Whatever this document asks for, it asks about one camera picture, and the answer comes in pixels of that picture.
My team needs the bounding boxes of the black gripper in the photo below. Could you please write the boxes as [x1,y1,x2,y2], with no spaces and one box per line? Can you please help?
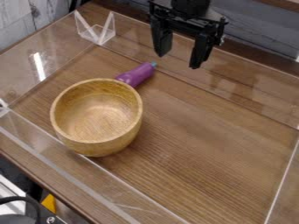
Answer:
[149,0,229,69]

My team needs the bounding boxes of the purple toy eggplant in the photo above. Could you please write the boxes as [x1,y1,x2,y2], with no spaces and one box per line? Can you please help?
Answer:
[117,62,157,88]

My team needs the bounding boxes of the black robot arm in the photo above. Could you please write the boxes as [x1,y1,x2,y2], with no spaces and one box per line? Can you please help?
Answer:
[149,0,229,69]

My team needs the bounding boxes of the brown wooden bowl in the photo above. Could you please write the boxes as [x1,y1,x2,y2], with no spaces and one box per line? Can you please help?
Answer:
[50,78,145,158]

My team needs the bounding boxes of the clear acrylic tray walls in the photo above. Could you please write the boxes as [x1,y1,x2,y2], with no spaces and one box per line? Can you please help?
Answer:
[0,5,299,224]

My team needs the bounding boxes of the yellow black device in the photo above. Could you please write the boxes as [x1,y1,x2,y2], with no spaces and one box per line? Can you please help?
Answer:
[23,192,70,224]

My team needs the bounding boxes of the black cable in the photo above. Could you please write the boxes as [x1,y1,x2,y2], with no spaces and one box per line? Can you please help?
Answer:
[0,195,43,224]

